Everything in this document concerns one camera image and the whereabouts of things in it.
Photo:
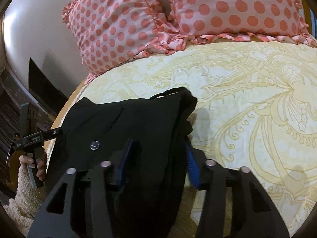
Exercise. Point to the cream fleece sleeve forearm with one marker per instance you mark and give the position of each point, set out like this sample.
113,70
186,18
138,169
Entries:
24,207

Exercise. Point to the black pants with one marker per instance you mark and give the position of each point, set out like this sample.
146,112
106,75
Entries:
145,140

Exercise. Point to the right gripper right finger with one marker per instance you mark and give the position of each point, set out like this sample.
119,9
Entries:
253,212

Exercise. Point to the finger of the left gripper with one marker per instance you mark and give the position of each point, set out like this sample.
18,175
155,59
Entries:
52,134

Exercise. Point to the person's left hand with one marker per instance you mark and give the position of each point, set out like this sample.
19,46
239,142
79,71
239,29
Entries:
41,165

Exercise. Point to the pink polka-dot pillow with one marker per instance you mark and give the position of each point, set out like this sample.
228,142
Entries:
204,21
110,33

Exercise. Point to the dark bedside cabinet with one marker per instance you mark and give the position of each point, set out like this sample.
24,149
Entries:
43,90

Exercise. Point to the cream patterned bed mattress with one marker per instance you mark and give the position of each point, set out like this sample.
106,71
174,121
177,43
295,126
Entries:
256,107

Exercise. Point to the left pink polka-dot pillow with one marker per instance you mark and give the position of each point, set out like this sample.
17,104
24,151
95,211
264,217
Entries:
110,33

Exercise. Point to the right pink polka-dot pillow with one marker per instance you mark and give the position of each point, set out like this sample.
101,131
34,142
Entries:
204,21

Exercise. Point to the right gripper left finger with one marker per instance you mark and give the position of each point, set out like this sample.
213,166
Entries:
82,203

